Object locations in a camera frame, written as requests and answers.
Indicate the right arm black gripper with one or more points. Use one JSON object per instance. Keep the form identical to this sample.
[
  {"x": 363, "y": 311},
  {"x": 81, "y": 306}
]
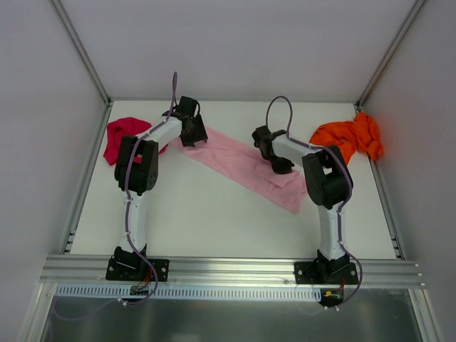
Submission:
[{"x": 276, "y": 162}]

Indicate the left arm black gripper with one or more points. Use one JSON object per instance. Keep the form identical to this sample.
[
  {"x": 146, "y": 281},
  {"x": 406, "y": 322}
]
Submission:
[{"x": 196, "y": 129}]

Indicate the pink t shirt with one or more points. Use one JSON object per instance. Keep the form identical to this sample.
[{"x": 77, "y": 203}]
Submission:
[{"x": 245, "y": 166}]

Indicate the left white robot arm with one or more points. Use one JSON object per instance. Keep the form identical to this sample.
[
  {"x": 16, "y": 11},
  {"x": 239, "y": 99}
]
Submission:
[{"x": 136, "y": 171}]

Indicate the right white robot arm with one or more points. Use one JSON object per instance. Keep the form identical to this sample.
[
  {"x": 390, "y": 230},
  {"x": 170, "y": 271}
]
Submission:
[{"x": 328, "y": 183}]

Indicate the magenta t shirt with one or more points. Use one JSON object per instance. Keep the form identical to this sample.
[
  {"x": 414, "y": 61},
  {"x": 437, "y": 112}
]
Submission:
[{"x": 118, "y": 129}]

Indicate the orange t shirt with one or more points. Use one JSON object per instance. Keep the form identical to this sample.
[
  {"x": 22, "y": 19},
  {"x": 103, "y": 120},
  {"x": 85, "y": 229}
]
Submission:
[{"x": 362, "y": 134}]

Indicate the front aluminium rail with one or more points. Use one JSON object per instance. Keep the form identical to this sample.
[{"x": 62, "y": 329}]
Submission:
[{"x": 197, "y": 271}]

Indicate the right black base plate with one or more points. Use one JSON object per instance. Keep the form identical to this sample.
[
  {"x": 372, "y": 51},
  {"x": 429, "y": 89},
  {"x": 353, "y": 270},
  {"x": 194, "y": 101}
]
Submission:
[{"x": 319, "y": 272}]

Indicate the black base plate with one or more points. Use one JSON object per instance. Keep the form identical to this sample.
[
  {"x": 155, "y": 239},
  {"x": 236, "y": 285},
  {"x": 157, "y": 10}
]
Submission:
[
  {"x": 319, "y": 272},
  {"x": 119, "y": 272}
]

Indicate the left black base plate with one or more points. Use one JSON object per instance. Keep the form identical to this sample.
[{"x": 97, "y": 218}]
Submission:
[{"x": 119, "y": 272}]

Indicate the right aluminium frame post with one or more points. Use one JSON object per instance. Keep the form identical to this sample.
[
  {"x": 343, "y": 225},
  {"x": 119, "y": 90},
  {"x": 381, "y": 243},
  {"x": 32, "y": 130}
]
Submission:
[{"x": 399, "y": 37}]

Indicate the aluminium frame post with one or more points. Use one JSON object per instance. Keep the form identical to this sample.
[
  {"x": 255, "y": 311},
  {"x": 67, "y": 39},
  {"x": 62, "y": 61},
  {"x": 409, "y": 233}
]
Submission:
[
  {"x": 80, "y": 49},
  {"x": 399, "y": 37}
]

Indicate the left aluminium frame post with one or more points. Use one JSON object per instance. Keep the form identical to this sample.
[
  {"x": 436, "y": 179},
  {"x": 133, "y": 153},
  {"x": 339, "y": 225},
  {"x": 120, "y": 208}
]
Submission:
[{"x": 80, "y": 49}]

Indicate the white slotted cable duct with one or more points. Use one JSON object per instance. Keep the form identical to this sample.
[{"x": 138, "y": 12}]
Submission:
[{"x": 216, "y": 293}]

